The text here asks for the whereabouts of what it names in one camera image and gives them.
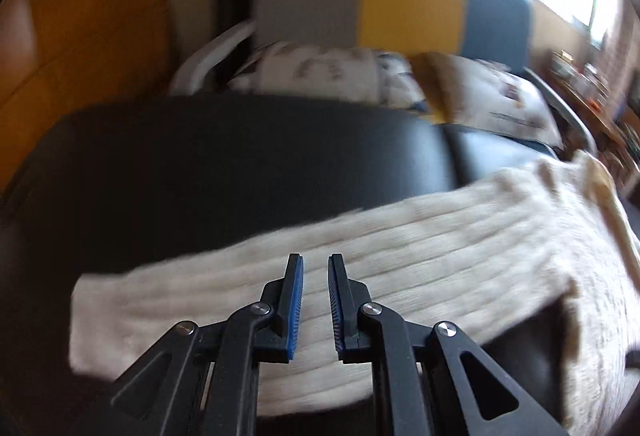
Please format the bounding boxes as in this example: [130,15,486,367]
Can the deer print white pillow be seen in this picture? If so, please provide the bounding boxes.
[410,52,562,148]

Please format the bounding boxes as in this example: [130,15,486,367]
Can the grey yellow blue sofa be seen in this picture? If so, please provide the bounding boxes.
[170,0,597,153]

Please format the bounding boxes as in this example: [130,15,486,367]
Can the wooden shelf with clutter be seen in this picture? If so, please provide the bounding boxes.
[544,50,639,197]

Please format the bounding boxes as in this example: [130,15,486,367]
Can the cream knitted sweater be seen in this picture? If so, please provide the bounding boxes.
[68,151,639,435]

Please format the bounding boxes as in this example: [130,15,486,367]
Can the triangle pattern pillow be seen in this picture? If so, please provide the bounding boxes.
[229,41,428,113]

